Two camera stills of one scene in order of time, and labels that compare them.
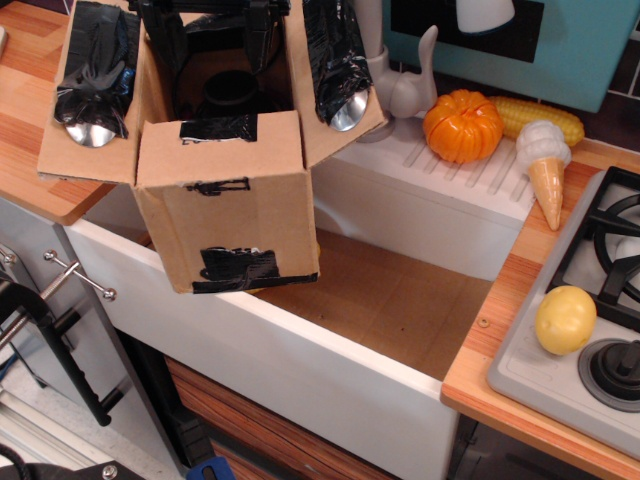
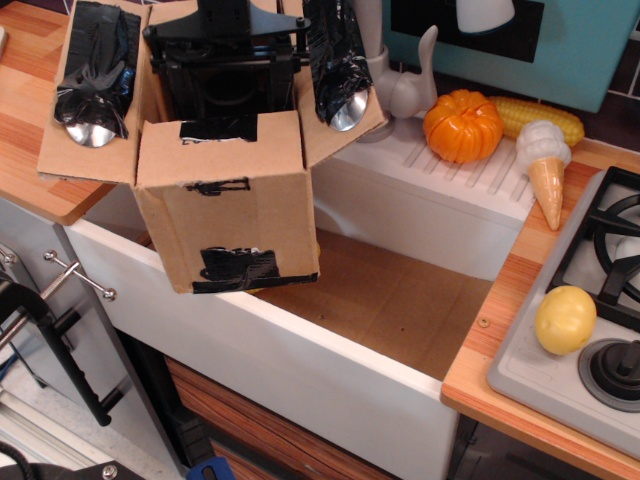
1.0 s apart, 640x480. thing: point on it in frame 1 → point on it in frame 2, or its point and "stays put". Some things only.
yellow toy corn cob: x=517 y=112 stays put
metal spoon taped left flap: x=89 y=135 stays put
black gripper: x=168 y=34 → x=229 y=32
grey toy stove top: x=595 y=391 stays put
